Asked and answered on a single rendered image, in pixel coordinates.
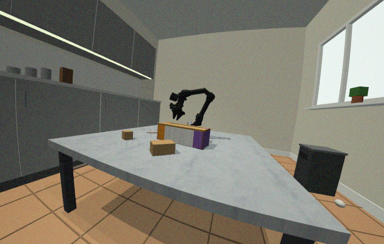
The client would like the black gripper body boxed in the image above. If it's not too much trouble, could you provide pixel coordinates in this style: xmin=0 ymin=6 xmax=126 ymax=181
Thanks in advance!
xmin=170 ymin=102 xmax=185 ymax=115

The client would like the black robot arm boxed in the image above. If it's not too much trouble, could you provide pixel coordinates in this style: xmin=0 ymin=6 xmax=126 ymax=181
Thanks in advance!
xmin=169 ymin=88 xmax=215 ymax=126

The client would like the brown rectangular block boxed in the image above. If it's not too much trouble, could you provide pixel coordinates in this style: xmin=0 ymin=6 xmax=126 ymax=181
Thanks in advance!
xmin=149 ymin=140 xmax=176 ymax=156

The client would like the tan cardboard box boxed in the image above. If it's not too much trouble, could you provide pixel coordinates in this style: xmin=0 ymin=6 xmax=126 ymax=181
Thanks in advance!
xmin=122 ymin=130 xmax=133 ymax=140

